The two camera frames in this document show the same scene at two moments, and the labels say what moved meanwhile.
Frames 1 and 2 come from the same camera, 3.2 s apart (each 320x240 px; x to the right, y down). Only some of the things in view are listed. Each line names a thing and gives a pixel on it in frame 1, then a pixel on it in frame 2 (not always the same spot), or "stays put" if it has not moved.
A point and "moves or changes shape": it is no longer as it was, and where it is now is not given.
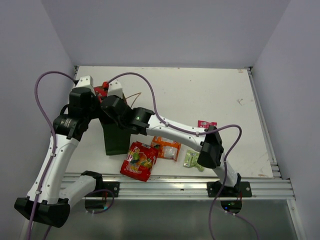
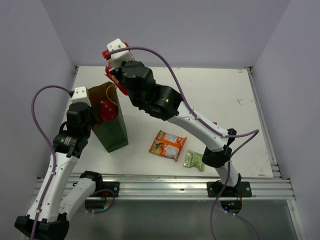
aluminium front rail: x=265 y=186 stays put
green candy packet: x=191 y=160 stays put
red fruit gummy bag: x=140 y=159 -> x=106 y=56
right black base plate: x=242 y=189 stays put
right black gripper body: x=120 y=99 -> x=119 y=74
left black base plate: x=105 y=189 stays put
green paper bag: x=117 y=141 moves or changes shape
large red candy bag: x=101 y=91 moves or changes shape
